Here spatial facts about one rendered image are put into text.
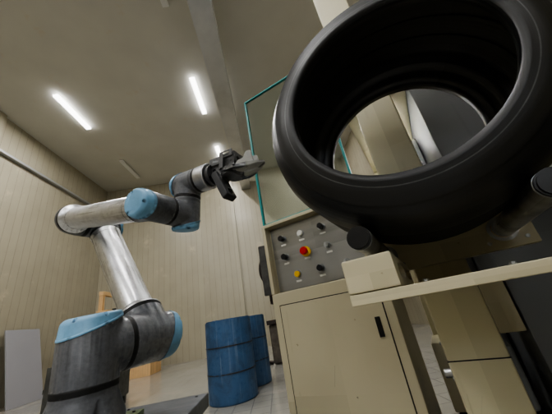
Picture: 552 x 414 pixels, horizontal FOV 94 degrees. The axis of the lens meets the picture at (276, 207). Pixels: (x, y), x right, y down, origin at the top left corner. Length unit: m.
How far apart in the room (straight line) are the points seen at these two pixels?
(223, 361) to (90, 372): 2.71
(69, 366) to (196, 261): 9.24
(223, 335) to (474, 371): 2.92
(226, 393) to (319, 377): 2.33
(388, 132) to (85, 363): 1.09
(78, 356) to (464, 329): 0.96
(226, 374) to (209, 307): 6.30
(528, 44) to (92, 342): 1.07
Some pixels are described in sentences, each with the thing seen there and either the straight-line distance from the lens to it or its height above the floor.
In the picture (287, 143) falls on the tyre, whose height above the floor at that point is 1.15.
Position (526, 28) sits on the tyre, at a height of 1.14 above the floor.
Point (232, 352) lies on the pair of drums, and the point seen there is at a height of 0.51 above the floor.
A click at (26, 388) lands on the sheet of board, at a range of 8.86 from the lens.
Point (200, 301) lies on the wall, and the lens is 9.78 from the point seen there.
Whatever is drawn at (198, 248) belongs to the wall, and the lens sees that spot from 10.14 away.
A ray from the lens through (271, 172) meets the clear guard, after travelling 1.56.
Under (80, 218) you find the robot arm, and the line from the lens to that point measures 1.16.
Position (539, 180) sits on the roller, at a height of 0.91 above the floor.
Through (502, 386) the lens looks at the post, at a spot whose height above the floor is 0.56.
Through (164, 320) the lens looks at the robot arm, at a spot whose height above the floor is 0.84.
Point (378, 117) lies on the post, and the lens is 1.03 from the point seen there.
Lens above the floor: 0.79
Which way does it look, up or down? 23 degrees up
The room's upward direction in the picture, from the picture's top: 10 degrees counter-clockwise
